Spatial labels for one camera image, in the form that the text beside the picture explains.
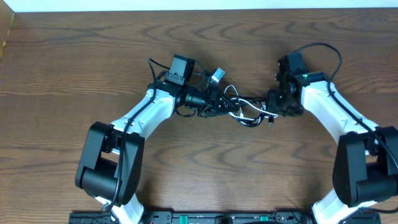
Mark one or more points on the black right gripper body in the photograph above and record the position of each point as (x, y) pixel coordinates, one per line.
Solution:
(278, 102)

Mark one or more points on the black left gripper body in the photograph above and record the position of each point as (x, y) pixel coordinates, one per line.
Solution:
(212, 101)

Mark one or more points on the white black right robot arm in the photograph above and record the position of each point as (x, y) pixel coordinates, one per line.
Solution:
(365, 167)

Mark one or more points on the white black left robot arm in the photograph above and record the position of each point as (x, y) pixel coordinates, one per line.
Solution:
(110, 165)

